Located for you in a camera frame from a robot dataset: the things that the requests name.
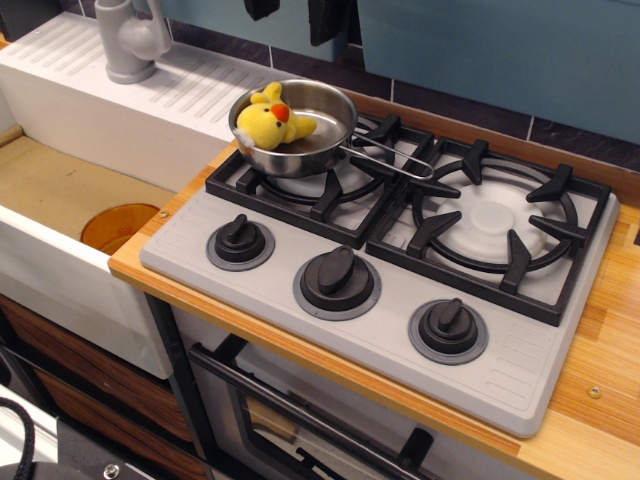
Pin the black middle stove knob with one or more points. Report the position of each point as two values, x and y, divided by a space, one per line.
337 286

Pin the wooden drawer front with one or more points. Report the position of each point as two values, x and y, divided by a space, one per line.
118 404

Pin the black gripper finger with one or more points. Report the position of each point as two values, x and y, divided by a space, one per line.
260 9
326 19

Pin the black stove knob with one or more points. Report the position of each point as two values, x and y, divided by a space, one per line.
240 245
337 286
448 332

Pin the black right stove knob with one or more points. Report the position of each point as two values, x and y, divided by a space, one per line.
448 332

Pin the black left burner grate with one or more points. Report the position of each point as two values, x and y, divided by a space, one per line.
343 204

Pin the black burner grate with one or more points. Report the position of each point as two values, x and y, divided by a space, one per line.
343 204
521 236

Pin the oven door with handle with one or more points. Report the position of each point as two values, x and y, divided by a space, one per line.
289 423

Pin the yellow stuffed duck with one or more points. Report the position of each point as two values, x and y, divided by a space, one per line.
268 122

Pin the stainless steel pan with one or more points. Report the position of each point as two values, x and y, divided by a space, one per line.
334 138

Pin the black right burner grate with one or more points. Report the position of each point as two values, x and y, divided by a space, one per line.
521 236

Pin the grey toy faucet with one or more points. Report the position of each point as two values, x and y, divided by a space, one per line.
131 45

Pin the white toy sink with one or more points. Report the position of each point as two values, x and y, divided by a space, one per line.
74 144

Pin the black left stove knob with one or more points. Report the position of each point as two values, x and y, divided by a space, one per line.
240 245

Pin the grey toy stove top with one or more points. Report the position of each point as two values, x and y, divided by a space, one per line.
508 386

